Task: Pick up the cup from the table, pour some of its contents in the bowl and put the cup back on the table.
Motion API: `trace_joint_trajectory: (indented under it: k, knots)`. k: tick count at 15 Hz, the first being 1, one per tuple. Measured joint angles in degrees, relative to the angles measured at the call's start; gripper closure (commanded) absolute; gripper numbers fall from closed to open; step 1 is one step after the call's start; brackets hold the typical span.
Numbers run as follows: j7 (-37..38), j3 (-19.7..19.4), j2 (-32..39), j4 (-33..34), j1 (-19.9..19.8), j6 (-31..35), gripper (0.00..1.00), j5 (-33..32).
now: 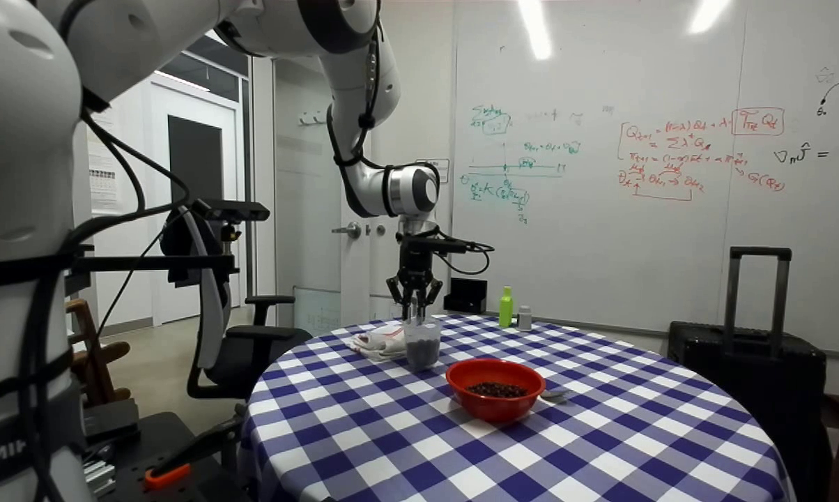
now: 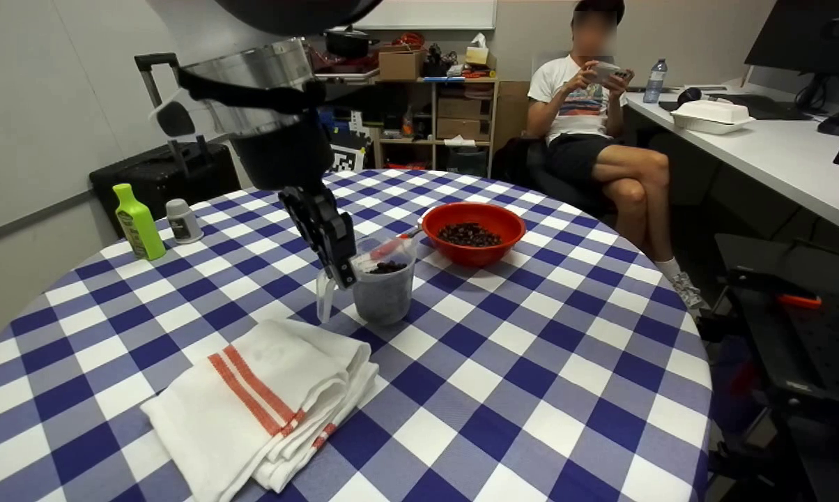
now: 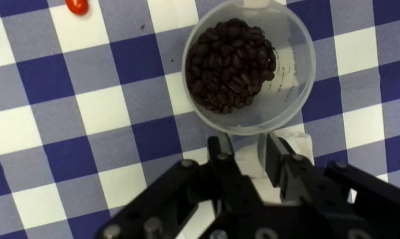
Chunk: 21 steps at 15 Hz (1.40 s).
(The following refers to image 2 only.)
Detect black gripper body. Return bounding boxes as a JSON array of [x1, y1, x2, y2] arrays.
[[225, 111, 340, 196]]

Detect clear plastic measuring cup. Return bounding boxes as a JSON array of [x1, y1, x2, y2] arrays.
[[312, 235, 424, 329]]

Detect red plastic bowl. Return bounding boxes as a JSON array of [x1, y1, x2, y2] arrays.
[[417, 202, 530, 272]]

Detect black white calibration board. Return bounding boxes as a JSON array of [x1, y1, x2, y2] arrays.
[[326, 141, 370, 180]]

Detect small grey jar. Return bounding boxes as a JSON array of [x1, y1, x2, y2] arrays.
[[161, 196, 202, 248]]

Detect black wheeled suitcase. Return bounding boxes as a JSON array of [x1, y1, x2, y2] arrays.
[[87, 50, 244, 237]]

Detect large cardboard box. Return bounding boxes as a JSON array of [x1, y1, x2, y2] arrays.
[[377, 46, 427, 85]]

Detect wooden shelf unit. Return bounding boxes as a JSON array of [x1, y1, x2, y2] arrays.
[[324, 67, 505, 181]]

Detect green plastic bottle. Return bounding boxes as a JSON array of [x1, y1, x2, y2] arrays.
[[109, 181, 169, 266]]

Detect white towel orange stripes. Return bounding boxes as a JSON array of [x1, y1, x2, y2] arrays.
[[138, 316, 381, 502]]

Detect black office chair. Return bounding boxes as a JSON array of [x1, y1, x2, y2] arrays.
[[487, 138, 616, 217]]

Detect white plastic jug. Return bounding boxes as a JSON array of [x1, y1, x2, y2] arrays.
[[463, 30, 494, 69]]

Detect blue white checkered tablecloth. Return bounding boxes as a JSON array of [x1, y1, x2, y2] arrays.
[[0, 166, 717, 502]]

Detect seated person white shirt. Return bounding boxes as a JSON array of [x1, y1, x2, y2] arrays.
[[524, 0, 712, 320]]

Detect clear water bottle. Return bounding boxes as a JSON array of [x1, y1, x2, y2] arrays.
[[640, 57, 671, 106]]

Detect white foam food container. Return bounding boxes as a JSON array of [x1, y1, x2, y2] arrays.
[[668, 96, 756, 141]]

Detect black keyboard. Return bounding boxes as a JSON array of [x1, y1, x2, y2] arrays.
[[710, 89, 813, 122]]

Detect white desk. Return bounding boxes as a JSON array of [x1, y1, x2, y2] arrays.
[[618, 86, 839, 245]]

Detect black robot cart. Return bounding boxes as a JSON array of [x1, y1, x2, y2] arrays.
[[701, 233, 839, 502]]

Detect black computer monitor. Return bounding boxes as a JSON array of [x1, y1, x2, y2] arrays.
[[740, 0, 839, 79]]

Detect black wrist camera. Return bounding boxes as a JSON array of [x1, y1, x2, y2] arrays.
[[145, 67, 329, 146]]

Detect orange handled clamp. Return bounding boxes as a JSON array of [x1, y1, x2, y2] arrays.
[[774, 290, 825, 312]]

